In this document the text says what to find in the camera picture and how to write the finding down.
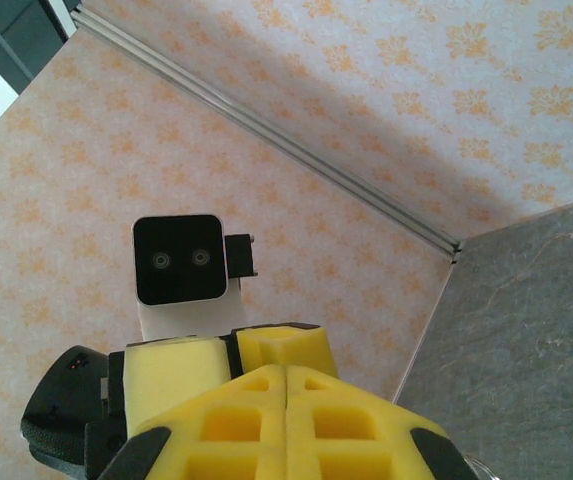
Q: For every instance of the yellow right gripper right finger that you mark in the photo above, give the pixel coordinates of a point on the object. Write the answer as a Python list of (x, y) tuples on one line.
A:
[(391, 440)]

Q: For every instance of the aluminium frame post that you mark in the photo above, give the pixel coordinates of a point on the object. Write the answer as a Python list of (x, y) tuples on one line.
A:
[(266, 130)]

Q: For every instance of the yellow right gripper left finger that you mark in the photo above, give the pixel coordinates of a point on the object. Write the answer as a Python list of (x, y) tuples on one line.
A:
[(266, 450)]

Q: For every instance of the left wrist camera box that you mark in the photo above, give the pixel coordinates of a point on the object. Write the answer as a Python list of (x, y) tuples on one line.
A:
[(181, 260)]

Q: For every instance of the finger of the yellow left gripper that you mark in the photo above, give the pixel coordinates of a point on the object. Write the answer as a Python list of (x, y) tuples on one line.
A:
[(176, 375), (291, 345)]

